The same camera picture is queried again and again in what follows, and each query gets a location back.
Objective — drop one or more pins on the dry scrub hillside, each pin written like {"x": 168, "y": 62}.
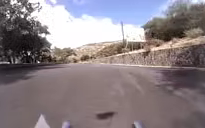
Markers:
{"x": 100, "y": 50}

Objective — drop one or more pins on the grey asphalt road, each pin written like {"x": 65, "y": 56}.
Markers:
{"x": 90, "y": 93}

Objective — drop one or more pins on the thin utility pole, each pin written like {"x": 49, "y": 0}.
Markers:
{"x": 123, "y": 33}

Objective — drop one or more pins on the green roadside bushes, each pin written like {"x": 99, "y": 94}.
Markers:
{"x": 63, "y": 54}

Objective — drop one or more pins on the pale signboard on posts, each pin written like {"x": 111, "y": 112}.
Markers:
{"x": 136, "y": 35}

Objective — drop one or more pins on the pale roadside kerb strip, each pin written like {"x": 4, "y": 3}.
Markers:
{"x": 163, "y": 66}

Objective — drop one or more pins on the robot's own part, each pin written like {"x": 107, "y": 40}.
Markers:
{"x": 138, "y": 124}
{"x": 66, "y": 124}

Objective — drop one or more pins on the group of dark green trees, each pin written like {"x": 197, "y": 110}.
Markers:
{"x": 20, "y": 36}

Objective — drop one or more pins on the rough stone retaining wall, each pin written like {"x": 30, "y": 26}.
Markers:
{"x": 183, "y": 56}

